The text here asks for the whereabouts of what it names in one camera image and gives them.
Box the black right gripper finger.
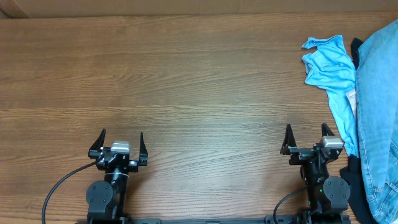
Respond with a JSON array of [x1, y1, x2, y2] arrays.
[[321, 123, 335, 136], [280, 124, 297, 155]]

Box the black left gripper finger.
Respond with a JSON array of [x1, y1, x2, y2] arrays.
[[139, 132, 148, 166], [88, 129, 106, 158]]

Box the light blue denim jeans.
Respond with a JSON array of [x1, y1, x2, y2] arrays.
[[355, 21, 397, 223]]

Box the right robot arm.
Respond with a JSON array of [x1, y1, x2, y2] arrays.
[[272, 123, 351, 223]]

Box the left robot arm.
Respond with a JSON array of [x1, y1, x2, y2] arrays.
[[86, 129, 148, 223]]

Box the white pink cloth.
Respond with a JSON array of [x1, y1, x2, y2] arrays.
[[346, 89, 357, 119]]

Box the light blue t-shirt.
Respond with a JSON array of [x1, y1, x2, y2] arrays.
[[302, 35, 359, 157]]

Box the black garment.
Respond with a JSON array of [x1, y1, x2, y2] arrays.
[[341, 38, 379, 223]]

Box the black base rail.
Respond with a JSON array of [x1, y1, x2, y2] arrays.
[[76, 215, 351, 224]]

